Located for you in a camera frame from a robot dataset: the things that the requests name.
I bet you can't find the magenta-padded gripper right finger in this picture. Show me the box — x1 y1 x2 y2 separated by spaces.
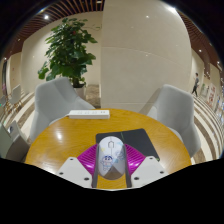
123 143 167 189

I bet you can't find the white cartoon-print computer mouse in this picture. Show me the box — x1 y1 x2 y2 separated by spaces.
96 135 128 181

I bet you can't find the black square mouse pad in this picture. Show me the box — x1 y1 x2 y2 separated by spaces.
95 128 161 162

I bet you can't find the white power strip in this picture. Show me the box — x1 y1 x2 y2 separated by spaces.
67 109 111 120

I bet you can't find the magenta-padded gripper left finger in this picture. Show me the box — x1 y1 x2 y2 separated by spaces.
56 143 100 189

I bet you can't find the person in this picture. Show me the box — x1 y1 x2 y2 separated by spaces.
191 72 200 98

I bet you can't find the large green potted plant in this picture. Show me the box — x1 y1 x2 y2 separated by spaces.
37 17 98 99

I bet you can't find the grey shell chair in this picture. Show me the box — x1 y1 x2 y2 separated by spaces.
29 77 96 143
139 83 202 158

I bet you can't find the group of grey chairs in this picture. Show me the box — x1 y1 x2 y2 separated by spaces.
0 83 23 114

